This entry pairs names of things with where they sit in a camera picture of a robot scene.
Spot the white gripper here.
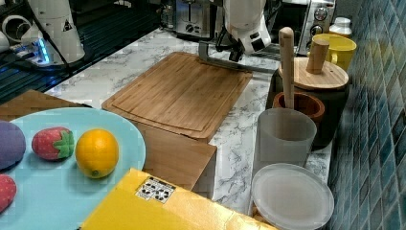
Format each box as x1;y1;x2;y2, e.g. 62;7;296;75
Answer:
228;24;271;62

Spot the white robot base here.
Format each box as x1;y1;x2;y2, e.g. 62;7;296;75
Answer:
21;0;85;67

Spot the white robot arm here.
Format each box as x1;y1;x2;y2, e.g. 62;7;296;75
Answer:
223;0;271;62

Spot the silver toaster oven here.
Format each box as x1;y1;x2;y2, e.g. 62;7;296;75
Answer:
271;0;336;56

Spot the wooden pestle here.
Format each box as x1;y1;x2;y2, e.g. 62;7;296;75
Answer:
279;27;294;109

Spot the silver toaster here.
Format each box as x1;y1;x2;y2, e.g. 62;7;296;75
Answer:
161;0;223;40

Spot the round wooden lid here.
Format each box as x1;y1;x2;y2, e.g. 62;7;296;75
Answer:
279;39;349;91

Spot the brown wooden mortar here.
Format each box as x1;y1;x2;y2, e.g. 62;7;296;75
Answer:
272;91;326;124

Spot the yellow mug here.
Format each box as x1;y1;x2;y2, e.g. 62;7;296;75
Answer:
308;34;357;71

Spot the bamboo cutting board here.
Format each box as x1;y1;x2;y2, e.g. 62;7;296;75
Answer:
101;52;253;143

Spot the white lidded jar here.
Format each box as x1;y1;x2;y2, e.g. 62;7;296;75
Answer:
329;17;352;37

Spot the frosted plastic cup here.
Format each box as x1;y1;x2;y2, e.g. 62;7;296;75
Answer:
253;107;317;174

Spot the black pot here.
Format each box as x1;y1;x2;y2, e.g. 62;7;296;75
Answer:
265;71;350;150

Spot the wooden block stand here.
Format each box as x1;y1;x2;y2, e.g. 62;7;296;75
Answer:
135;123;217;198

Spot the frosted plastic container lid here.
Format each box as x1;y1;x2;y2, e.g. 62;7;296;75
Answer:
252;163;334;230

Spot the toy orange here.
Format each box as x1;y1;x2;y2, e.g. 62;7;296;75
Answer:
75;128;120;178

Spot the yellow cardboard box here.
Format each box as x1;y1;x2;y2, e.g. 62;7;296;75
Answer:
79;169;277;230

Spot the toy strawberry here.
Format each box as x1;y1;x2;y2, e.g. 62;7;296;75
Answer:
0;174;17;212
32;126;75;161

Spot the light blue plate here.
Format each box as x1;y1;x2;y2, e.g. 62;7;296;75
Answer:
0;107;146;230

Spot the purple toy fruit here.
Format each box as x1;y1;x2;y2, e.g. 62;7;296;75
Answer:
0;121;26;170

